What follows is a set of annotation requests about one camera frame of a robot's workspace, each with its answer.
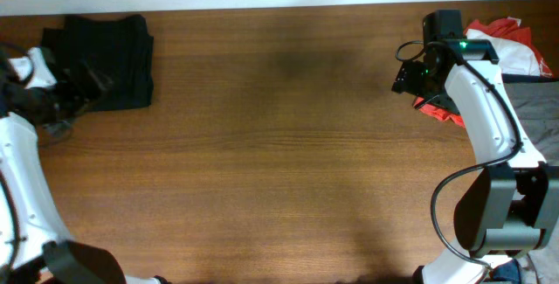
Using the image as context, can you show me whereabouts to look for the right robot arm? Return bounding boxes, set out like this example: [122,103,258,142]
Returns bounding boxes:
[392,39,558,283]

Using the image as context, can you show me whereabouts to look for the white garment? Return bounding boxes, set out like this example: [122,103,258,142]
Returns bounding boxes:
[466,29,541,77]

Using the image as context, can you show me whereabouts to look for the red garment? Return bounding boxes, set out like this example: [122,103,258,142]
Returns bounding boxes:
[412,17,554,128]

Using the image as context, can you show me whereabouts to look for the black shorts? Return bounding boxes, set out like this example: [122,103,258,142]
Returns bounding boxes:
[40,14,154,112]

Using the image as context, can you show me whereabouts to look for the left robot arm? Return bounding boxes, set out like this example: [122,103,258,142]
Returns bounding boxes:
[1,81,140,283]

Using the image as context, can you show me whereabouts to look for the blue jeans garment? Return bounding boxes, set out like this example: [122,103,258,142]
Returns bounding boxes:
[492,260,521,284]

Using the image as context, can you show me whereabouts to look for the grey garment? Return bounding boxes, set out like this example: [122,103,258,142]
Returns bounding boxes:
[505,82,558,166]

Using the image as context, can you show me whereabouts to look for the dark navy garment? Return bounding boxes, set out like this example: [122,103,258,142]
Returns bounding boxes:
[502,73,558,84]

